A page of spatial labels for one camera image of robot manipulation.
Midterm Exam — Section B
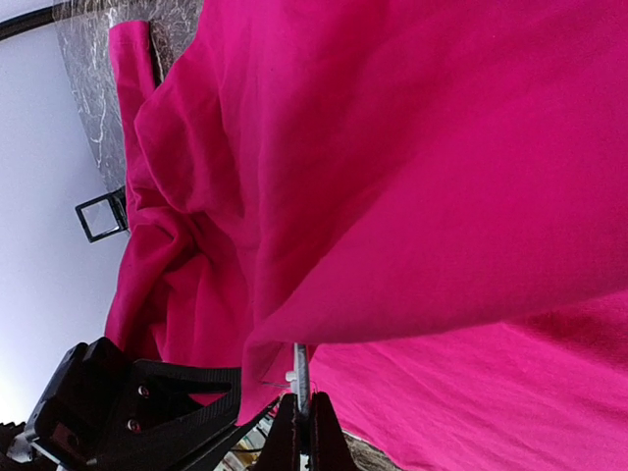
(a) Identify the black left frame post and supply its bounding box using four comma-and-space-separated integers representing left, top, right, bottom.
0, 5, 59, 41

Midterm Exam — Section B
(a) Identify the magenta t-shirt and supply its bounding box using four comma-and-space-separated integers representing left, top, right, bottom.
105, 1, 627, 470

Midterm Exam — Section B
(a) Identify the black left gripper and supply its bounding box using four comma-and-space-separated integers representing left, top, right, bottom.
7, 338, 277, 470

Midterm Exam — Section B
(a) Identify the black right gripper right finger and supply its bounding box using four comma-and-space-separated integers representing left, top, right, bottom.
308, 392, 358, 471

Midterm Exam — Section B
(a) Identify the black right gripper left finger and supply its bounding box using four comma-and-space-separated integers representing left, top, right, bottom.
253, 393, 300, 471

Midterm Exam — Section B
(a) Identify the black brooch display box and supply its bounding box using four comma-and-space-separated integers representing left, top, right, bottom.
75, 186, 129, 243

